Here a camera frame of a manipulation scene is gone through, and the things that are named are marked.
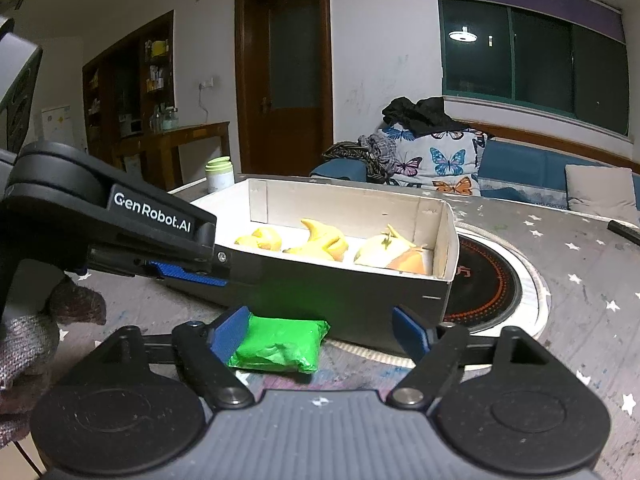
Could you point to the wooden side table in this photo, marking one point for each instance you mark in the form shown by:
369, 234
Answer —
161, 151

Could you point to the white refrigerator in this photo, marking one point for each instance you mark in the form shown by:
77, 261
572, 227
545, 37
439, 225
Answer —
57, 124

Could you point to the butterfly print pillow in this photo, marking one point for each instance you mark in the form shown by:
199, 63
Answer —
446, 161

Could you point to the dark wooden shelf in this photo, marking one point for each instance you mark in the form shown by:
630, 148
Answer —
123, 86

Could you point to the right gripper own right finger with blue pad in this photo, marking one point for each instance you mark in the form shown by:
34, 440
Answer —
436, 353

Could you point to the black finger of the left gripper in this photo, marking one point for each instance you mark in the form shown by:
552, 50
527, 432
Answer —
70, 210

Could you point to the yellow plush toy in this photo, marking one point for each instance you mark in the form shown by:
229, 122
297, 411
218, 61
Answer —
380, 250

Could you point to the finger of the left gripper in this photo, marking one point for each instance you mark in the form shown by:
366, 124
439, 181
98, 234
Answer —
190, 272

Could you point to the black remote control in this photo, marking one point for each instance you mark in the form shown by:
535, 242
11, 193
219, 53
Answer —
627, 232

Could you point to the orange dolphin plush toy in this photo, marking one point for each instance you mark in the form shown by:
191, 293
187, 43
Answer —
324, 242

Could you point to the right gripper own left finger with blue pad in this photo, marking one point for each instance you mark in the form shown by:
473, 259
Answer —
201, 355

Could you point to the green clay packet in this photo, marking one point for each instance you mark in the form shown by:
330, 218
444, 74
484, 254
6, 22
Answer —
280, 345

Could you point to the green lid white jar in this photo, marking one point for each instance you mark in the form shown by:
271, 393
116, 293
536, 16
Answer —
219, 174

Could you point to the black clothes pile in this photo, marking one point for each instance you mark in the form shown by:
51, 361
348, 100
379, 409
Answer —
422, 118

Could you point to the orange clay packet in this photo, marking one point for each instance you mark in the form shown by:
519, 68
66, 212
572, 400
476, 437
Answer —
415, 260

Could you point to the grey knit gloved hand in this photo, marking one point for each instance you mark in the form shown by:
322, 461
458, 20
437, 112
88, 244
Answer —
29, 343

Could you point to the blue sofa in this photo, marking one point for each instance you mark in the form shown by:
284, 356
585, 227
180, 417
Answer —
526, 173

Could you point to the round induction cooktop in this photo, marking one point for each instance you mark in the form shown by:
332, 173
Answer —
496, 286

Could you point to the beige cushion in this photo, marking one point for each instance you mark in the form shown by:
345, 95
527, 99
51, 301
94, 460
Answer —
603, 191

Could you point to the black cardboard box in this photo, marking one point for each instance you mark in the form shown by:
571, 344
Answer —
357, 301

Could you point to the grey striped garment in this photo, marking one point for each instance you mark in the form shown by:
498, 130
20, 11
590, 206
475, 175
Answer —
360, 157

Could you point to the green framed window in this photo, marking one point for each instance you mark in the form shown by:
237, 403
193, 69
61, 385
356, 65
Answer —
565, 57

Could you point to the small yellow toy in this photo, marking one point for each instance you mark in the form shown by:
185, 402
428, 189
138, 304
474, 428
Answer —
262, 238

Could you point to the dark wooden door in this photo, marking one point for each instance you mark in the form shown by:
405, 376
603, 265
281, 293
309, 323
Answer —
283, 80

